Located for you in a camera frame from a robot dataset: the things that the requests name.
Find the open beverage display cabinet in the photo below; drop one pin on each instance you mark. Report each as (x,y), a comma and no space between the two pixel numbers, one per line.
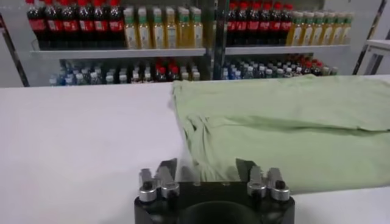
(219,36)

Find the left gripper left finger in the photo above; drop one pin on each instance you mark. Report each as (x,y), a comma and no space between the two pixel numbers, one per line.
(164,182)

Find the red cap cola bottle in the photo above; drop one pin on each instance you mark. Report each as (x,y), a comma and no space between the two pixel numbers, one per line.
(116,25)
(54,25)
(266,25)
(36,25)
(243,25)
(287,25)
(86,25)
(232,25)
(70,25)
(101,25)
(276,25)
(254,25)

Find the light green shirt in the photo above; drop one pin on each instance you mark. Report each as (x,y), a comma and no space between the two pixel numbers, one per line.
(289,152)

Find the small dark drink bottle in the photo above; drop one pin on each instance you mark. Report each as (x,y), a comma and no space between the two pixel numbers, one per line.
(147,77)
(298,71)
(109,79)
(289,72)
(279,72)
(135,77)
(123,78)

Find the small blue water bottle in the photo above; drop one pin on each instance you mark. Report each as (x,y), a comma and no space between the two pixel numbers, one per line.
(225,74)
(237,75)
(65,78)
(53,81)

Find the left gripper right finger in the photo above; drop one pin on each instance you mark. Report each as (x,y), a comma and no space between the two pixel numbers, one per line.
(256,182)

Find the white side table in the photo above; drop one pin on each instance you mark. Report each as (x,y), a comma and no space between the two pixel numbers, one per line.
(377,44)

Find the small green water bottle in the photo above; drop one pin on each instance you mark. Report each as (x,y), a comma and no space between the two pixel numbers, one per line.
(79,79)
(260,72)
(250,72)
(269,73)
(94,78)

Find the small cola bottle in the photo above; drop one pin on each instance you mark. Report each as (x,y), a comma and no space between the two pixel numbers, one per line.
(318,68)
(308,68)
(174,73)
(161,74)

